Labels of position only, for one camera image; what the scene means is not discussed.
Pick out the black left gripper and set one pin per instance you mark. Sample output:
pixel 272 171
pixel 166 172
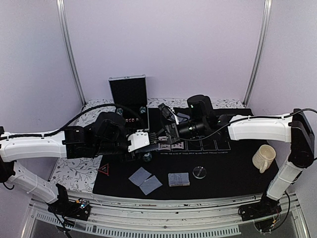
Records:
pixel 128 157

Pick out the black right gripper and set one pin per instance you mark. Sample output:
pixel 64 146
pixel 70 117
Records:
pixel 172 133

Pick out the face-up king card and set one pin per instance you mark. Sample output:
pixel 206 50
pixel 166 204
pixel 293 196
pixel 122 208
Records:
pixel 164 144

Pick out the blue patterned card deck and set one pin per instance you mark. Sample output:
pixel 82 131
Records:
pixel 147 148

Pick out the long poker chip stack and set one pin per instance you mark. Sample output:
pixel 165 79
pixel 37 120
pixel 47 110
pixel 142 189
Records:
pixel 119 111

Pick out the green poker chip pile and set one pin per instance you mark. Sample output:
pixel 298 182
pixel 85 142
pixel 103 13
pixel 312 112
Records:
pixel 147 157

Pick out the clear dealer button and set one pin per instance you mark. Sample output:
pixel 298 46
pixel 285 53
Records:
pixel 199 172

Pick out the short poker chip stack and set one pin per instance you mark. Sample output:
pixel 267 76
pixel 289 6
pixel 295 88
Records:
pixel 142 110

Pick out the face-up diamonds card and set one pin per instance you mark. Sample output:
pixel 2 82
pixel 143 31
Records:
pixel 178 146

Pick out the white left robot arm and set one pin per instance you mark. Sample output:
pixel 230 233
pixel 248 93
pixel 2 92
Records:
pixel 15 147

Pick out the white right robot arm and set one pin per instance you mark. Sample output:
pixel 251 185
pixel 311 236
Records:
pixel 290 128

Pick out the red dice row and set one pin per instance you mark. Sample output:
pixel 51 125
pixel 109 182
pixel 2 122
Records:
pixel 131 120

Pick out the red triangle all-in marker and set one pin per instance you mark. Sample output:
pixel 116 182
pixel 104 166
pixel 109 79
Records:
pixel 104 169

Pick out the black poker mat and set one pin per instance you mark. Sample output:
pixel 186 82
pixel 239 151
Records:
pixel 230 172

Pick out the aluminium poker chip case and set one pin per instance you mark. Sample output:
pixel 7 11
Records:
pixel 131 92

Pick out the floral white tablecloth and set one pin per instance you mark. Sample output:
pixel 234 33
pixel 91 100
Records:
pixel 80 174

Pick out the cream ribbed mug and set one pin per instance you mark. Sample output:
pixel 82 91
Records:
pixel 264 157

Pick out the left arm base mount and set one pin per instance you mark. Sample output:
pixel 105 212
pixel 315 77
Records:
pixel 78 209

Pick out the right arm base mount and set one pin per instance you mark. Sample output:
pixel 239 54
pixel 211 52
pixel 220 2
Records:
pixel 265 207

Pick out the left aluminium frame post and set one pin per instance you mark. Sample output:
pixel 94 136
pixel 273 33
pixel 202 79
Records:
pixel 69 52

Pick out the aluminium frame post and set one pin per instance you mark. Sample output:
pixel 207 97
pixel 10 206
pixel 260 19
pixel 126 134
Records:
pixel 259 51
pixel 69 52

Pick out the right aluminium frame post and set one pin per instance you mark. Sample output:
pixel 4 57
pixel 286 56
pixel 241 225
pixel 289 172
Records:
pixel 259 51

